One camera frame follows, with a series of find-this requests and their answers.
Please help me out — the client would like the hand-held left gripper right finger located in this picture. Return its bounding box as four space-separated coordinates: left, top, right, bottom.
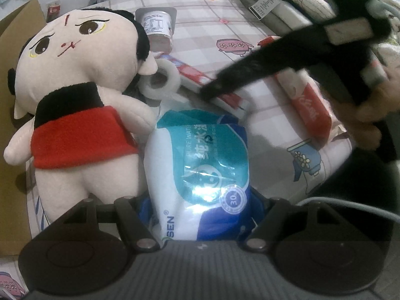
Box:
244 197 366 253

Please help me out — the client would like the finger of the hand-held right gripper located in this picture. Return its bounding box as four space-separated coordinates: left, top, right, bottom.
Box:
199 24 332 101

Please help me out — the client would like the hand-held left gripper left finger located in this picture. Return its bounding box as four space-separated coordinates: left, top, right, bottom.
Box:
37 196 161 253

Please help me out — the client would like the red white box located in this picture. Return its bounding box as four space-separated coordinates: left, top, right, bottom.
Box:
153 53 251 115

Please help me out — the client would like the plush doll with red skirt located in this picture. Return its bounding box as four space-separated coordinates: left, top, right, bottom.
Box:
3 9 160 223

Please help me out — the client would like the brown cardboard box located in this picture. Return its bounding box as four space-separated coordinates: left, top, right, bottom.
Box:
0 0 47 257

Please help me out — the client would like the person's right hand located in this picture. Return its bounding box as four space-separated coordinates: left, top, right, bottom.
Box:
349 74 400 150

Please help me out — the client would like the red tissue packet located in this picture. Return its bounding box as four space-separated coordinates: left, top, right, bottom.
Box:
258 34 347 146

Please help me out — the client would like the grey storage bag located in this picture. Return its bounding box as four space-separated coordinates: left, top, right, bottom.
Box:
219 0 313 36

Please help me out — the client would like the patterned quilt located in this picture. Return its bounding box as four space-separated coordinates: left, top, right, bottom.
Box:
259 0 400 79

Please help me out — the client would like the white tape roll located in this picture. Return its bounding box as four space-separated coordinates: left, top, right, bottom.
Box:
142 60 181 101

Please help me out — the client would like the grey cable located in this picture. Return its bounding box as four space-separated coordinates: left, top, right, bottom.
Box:
295 196 399 224
367 0 400 18

